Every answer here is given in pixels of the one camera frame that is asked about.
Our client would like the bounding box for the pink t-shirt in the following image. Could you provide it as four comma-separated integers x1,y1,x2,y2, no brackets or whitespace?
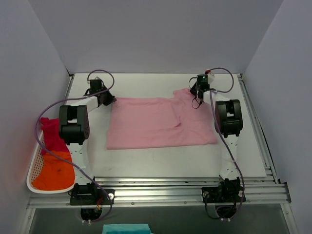
106,88,218,150

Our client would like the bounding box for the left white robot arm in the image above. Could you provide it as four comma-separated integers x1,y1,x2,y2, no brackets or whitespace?
59,77,116,186

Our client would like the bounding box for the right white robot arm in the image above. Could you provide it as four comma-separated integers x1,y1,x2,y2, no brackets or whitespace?
190,70,245,201

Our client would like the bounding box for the magenta t-shirt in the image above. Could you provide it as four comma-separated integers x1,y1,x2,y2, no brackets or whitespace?
40,117,71,160

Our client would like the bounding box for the orange t-shirt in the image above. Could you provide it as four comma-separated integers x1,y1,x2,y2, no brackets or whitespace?
32,152,75,191

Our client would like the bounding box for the white perforated plastic basket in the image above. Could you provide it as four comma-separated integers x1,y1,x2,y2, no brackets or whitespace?
26,143,74,195

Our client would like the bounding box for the teal folded cloth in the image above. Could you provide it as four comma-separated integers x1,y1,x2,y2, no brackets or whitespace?
102,224,152,234

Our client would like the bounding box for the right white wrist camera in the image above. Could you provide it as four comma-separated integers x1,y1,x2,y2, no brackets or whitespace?
205,70,215,84

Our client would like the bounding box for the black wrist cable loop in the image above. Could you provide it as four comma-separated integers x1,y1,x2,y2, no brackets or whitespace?
189,77,204,110

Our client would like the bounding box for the aluminium extrusion rail frame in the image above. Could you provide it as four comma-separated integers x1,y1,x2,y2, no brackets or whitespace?
26,74,293,234

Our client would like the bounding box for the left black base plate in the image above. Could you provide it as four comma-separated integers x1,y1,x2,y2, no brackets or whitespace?
69,183,115,206

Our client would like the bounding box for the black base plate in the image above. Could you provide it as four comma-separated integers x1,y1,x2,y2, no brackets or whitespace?
69,183,115,206
201,177,246,203

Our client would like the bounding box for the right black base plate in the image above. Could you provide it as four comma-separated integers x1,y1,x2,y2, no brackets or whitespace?
201,177,246,203

